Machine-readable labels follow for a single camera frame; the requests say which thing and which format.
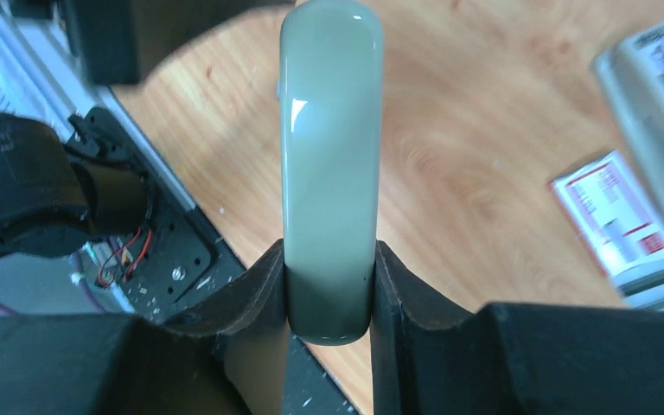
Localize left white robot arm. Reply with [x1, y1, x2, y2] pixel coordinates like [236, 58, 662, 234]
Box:
[0, 112, 156, 258]

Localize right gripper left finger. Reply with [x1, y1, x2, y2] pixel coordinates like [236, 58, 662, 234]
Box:
[0, 241, 286, 414]

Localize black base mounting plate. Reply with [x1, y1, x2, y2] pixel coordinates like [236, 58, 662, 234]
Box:
[68, 107, 355, 414]

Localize red white staple box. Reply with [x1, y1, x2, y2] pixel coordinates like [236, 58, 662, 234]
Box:
[549, 150, 664, 278]

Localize grey-green stapler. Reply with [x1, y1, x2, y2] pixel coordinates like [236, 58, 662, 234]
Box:
[278, 1, 385, 346]

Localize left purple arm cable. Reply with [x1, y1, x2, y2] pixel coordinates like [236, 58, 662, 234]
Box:
[0, 252, 104, 317]

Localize aluminium frame rail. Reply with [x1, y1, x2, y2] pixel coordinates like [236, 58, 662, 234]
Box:
[0, 1, 196, 211]

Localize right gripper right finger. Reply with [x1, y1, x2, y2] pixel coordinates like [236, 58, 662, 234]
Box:
[370, 242, 664, 414]

